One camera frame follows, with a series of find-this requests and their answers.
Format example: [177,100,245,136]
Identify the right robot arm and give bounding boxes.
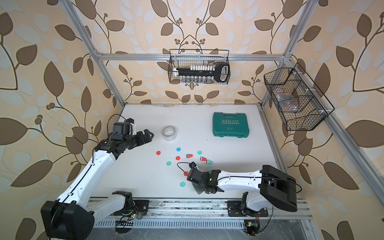
[187,162,297,212]

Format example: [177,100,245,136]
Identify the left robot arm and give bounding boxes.
[41,130,154,240]

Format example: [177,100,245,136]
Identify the clear tape roll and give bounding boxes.
[162,126,177,142]

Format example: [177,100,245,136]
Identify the green tool case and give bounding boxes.
[213,112,250,138]

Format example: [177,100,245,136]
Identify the black white tool in basket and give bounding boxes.
[168,62,231,84]

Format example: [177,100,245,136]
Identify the plastic bag in basket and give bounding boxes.
[274,88,300,112]

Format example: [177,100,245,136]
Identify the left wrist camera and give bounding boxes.
[112,118,137,137]

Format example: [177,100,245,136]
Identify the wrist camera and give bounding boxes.
[112,118,137,137]
[189,162,197,169]

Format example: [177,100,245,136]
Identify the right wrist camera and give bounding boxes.
[189,162,197,169]

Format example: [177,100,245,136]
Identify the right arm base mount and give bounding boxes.
[227,192,269,217]

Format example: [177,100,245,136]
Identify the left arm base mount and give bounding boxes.
[112,191,150,216]

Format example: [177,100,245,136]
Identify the back wire basket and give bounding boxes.
[168,49,231,85]

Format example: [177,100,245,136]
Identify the wire basket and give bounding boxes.
[168,49,231,85]
[264,63,335,131]

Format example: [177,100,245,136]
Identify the right wire basket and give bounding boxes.
[264,63,335,131]

